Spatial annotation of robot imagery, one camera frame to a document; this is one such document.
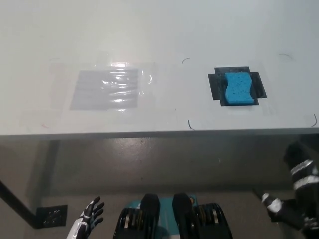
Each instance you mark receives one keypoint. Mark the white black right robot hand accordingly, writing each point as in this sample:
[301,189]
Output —
[305,179]

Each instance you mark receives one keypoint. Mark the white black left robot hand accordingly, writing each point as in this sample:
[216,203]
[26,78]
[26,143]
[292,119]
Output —
[87,219]

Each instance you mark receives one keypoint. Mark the blue wavy sponge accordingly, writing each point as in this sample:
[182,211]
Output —
[239,88]

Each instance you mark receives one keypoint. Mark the black table leg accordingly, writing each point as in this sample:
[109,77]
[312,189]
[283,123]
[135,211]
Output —
[17,204]

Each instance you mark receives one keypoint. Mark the grey rectangular tape patch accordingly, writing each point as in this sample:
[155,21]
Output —
[99,94]

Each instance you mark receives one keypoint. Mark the black tape mark patch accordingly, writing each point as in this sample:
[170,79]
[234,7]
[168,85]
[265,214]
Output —
[216,84]

